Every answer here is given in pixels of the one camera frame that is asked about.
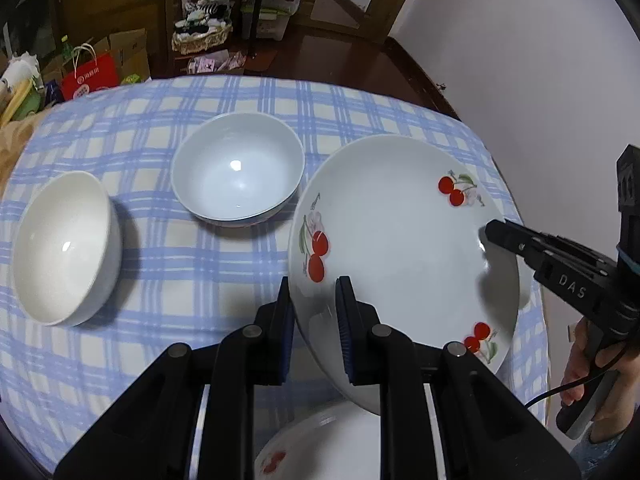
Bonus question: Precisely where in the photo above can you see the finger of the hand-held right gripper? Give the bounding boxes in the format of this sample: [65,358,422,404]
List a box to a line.
[480,218,617,274]

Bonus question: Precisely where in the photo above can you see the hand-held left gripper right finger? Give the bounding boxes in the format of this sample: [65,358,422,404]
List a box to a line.
[334,275,583,480]

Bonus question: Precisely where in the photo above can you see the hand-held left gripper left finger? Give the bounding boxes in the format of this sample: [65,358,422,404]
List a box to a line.
[52,275,297,480]

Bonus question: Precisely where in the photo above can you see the large cherry print plate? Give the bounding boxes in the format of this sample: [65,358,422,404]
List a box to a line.
[287,134,521,417]

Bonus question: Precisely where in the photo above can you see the medium cherry print plate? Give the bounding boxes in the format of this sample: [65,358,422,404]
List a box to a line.
[254,400,383,480]

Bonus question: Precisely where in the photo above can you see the pale blue bowl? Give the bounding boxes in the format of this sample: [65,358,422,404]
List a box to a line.
[171,112,306,228]

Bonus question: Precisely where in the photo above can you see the plain white bowl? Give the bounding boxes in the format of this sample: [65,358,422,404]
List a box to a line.
[11,170,123,328]

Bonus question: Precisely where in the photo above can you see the person's right forearm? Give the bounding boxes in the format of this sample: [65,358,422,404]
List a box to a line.
[570,422,640,473]

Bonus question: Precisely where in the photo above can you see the person's right hand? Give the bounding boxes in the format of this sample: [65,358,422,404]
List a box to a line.
[560,317,640,441]

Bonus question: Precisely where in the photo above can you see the blue checked blanket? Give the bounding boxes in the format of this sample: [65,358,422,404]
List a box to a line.
[0,75,551,480]

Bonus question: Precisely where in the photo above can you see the wooden door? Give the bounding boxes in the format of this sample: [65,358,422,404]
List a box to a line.
[310,0,432,46]

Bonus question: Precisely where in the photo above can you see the pink packets on floor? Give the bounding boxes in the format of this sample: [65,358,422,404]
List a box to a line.
[187,50,247,77]

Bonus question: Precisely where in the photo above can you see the clear plastic storage box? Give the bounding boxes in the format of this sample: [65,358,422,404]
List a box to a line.
[241,2,292,42]

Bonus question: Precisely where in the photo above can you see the wicker basket with socks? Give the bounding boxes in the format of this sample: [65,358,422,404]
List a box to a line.
[171,0,234,56]

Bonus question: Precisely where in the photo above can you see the round wooden side table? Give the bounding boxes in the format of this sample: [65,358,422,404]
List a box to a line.
[202,0,302,59]

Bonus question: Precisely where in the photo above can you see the red paper bag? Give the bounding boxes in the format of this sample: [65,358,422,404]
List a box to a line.
[60,44,122,102]

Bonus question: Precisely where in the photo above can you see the brown cardboard box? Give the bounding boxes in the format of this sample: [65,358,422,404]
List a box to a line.
[109,27,151,84]

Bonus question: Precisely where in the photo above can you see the brown cartoon printed blanket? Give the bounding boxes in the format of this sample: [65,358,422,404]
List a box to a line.
[0,115,37,196]

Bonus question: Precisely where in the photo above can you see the yellow green plush toy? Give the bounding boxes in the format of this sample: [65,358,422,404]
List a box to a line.
[0,80,42,127]

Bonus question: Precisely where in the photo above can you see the white spiky plush toy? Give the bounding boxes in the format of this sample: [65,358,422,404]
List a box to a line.
[0,55,41,92]

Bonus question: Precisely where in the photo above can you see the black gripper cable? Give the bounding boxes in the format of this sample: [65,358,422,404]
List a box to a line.
[525,352,626,407]

